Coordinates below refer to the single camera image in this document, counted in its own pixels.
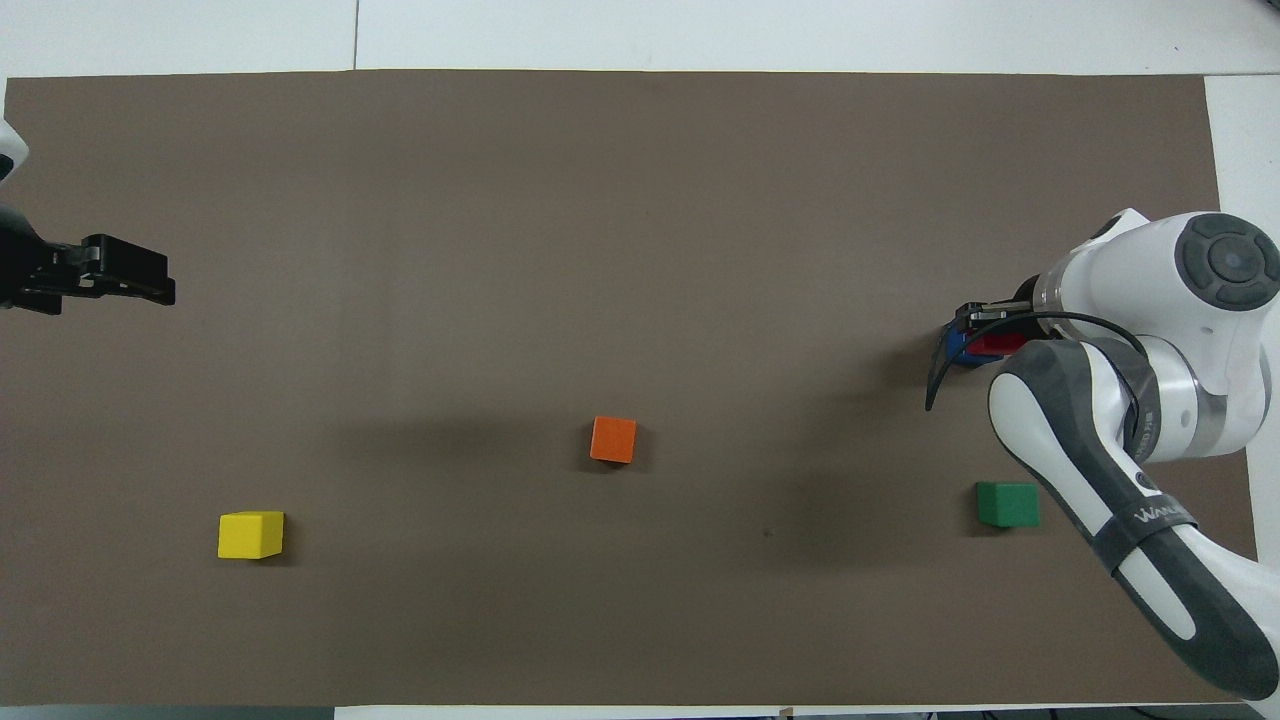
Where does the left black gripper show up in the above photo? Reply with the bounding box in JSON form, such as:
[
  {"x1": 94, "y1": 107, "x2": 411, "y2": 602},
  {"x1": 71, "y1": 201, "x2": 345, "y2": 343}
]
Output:
[{"x1": 0, "y1": 204, "x2": 177, "y2": 316}]

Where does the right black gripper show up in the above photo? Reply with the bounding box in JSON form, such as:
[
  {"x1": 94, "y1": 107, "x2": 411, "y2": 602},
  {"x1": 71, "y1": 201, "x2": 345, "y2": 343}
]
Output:
[{"x1": 953, "y1": 274, "x2": 1049, "y2": 337}]

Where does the green wooden block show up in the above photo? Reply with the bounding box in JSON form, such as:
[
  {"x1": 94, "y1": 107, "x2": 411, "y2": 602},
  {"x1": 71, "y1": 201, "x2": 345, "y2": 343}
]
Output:
[{"x1": 975, "y1": 481, "x2": 1041, "y2": 529}]

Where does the yellow wooden block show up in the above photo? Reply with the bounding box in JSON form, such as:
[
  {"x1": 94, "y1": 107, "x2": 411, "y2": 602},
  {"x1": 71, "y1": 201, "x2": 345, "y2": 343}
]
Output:
[{"x1": 217, "y1": 511, "x2": 286, "y2": 561}]

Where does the orange wooden block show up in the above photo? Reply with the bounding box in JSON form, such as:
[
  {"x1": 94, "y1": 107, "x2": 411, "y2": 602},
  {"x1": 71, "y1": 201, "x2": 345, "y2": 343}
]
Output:
[{"x1": 589, "y1": 416, "x2": 638, "y2": 465}]

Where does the brown table mat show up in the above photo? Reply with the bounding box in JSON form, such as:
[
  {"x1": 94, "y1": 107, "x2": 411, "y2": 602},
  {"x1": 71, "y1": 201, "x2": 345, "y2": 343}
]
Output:
[{"x1": 0, "y1": 68, "x2": 1261, "y2": 707}]

